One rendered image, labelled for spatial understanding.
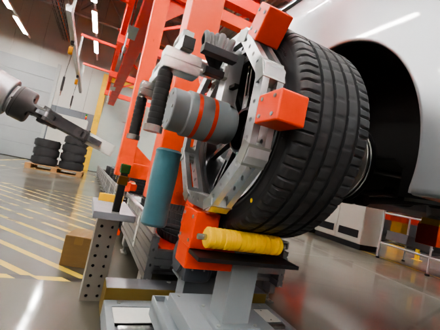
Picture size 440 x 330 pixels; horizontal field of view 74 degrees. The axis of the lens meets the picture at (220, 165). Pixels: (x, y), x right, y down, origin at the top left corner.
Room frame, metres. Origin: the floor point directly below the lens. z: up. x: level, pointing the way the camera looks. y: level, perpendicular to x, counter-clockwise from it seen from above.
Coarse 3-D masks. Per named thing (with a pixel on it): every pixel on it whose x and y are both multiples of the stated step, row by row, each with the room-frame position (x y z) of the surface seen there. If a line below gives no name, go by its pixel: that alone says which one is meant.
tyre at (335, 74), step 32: (288, 32) 0.77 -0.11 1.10; (288, 64) 0.74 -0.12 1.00; (320, 64) 0.72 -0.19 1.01; (352, 64) 0.83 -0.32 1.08; (320, 96) 0.68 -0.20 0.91; (352, 96) 0.73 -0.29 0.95; (320, 128) 0.68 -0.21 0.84; (352, 128) 0.72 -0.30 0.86; (288, 160) 0.68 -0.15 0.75; (320, 160) 0.71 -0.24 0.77; (352, 160) 0.73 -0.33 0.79; (256, 192) 0.76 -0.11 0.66; (288, 192) 0.72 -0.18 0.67; (320, 192) 0.75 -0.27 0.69; (224, 224) 0.89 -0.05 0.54; (256, 224) 0.80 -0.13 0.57; (288, 224) 0.82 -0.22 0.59
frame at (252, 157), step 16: (240, 32) 0.84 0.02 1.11; (240, 48) 0.93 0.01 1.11; (256, 48) 0.73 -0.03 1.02; (256, 64) 0.71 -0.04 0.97; (272, 64) 0.69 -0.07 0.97; (208, 80) 1.06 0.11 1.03; (256, 80) 0.69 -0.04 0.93; (272, 80) 0.69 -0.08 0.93; (256, 96) 0.69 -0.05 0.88; (256, 112) 0.67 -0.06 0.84; (256, 128) 0.68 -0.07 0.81; (256, 144) 0.69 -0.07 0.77; (192, 160) 1.14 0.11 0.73; (240, 160) 0.69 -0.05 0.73; (256, 160) 0.69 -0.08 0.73; (192, 176) 1.11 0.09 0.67; (224, 176) 0.76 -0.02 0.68; (240, 176) 0.77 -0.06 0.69; (192, 192) 0.95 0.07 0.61; (224, 192) 0.77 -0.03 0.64; (240, 192) 0.77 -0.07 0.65; (208, 208) 0.81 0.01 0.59; (224, 208) 0.82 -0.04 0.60
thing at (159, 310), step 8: (160, 296) 1.21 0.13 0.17; (168, 296) 1.23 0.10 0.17; (152, 304) 1.18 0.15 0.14; (160, 304) 1.19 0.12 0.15; (152, 312) 1.16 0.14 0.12; (160, 312) 1.08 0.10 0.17; (168, 312) 1.14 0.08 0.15; (152, 320) 1.14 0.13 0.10; (160, 320) 1.06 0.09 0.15; (168, 320) 1.08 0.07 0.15; (160, 328) 1.04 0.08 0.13; (168, 328) 0.98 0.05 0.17; (176, 328) 1.04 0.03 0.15
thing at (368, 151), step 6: (366, 150) 1.07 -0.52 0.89; (372, 150) 1.08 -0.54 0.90; (366, 156) 1.07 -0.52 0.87; (372, 156) 1.07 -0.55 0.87; (366, 162) 1.06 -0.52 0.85; (360, 168) 1.08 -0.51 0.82; (366, 168) 1.06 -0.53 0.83; (360, 174) 1.08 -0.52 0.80; (366, 174) 1.08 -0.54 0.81; (360, 180) 1.08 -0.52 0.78; (354, 186) 1.09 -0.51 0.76; (360, 186) 1.09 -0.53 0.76; (348, 192) 1.11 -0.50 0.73; (354, 192) 1.12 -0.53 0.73
